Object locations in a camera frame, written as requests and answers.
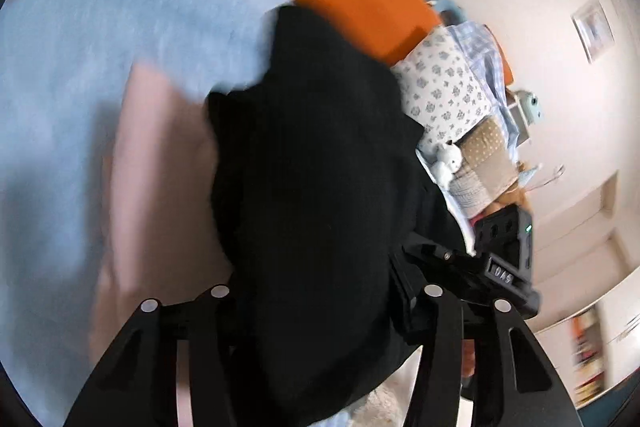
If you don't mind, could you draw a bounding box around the light blue projector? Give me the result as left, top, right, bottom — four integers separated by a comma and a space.
516, 90, 542, 124

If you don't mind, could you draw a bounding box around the white bedside stand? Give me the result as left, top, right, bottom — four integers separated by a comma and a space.
508, 101, 530, 148

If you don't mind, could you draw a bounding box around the pink folded garment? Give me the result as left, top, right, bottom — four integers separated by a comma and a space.
88, 63, 232, 426

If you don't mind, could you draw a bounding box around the black coat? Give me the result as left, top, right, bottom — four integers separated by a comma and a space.
207, 5, 464, 426

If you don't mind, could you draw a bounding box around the brown bear plush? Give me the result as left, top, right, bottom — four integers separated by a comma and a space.
480, 185, 532, 217

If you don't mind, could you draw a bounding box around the small white plush toy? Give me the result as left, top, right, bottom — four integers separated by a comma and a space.
430, 141, 463, 190

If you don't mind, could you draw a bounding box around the beige patchwork pillow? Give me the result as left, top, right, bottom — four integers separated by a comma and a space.
449, 117, 518, 219

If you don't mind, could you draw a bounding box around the light blue bed sheet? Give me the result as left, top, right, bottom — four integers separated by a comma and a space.
1, 0, 290, 426

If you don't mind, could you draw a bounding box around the floral white pillow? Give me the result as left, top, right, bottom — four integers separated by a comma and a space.
392, 25, 496, 156

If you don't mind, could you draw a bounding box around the blue neck pillow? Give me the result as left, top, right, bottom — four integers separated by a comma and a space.
426, 0, 468, 26

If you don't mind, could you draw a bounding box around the white wardrobe cabinet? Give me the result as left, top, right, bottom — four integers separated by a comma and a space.
536, 284, 639, 410

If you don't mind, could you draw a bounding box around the blue checked quilt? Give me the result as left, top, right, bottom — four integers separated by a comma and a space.
447, 20, 520, 164

